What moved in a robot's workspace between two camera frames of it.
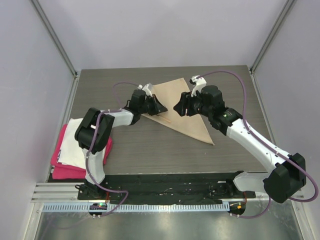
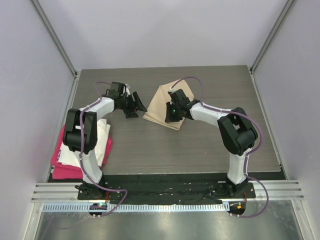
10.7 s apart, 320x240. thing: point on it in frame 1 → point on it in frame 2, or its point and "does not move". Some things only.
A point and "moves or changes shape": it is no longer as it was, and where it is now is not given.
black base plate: (208, 188) does not move
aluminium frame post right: (273, 35) does not move
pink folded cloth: (61, 171) does not move
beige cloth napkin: (168, 93) moves or changes shape
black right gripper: (185, 102) → (169, 118)
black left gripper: (158, 107) → (137, 105)
